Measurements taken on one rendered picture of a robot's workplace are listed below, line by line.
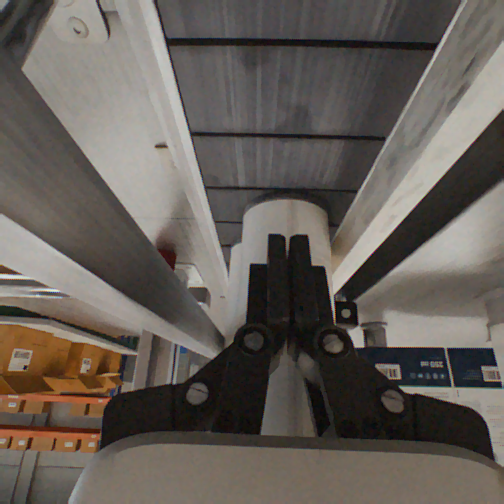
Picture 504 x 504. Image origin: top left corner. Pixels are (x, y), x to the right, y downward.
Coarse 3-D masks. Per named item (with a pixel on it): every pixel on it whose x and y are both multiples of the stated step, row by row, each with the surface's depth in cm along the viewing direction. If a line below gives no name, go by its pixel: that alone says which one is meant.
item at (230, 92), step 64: (192, 0) 8; (256, 0) 8; (320, 0) 8; (384, 0) 8; (448, 0) 8; (192, 64) 10; (256, 64) 10; (320, 64) 9; (384, 64) 9; (192, 128) 12; (256, 128) 12; (320, 128) 12; (384, 128) 12; (256, 192) 16; (320, 192) 16
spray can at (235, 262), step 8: (240, 240) 21; (232, 248) 22; (240, 248) 21; (232, 256) 22; (240, 256) 21; (232, 264) 21; (240, 264) 20; (232, 272) 21; (232, 280) 21; (232, 288) 20; (232, 296) 20; (232, 304) 20; (232, 312) 20; (232, 320) 19; (232, 328) 19; (232, 336) 19; (224, 344) 20
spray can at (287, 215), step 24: (288, 192) 16; (264, 216) 16; (288, 216) 15; (312, 216) 16; (264, 240) 15; (288, 240) 15; (312, 240) 15; (312, 264) 15; (240, 288) 16; (240, 312) 15; (288, 360) 13; (288, 384) 12; (288, 408) 12; (264, 432) 12; (288, 432) 12; (312, 432) 12
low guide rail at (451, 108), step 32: (480, 0) 6; (480, 32) 6; (448, 64) 7; (480, 64) 6; (416, 96) 8; (448, 96) 7; (480, 96) 6; (416, 128) 8; (448, 128) 7; (480, 128) 7; (384, 160) 11; (416, 160) 8; (448, 160) 8; (384, 192) 11; (416, 192) 10; (352, 224) 14; (384, 224) 12; (352, 256) 15
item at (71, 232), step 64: (0, 64) 2; (0, 128) 3; (64, 128) 3; (0, 192) 3; (64, 192) 3; (0, 256) 3; (64, 256) 3; (128, 256) 5; (128, 320) 7; (192, 320) 10
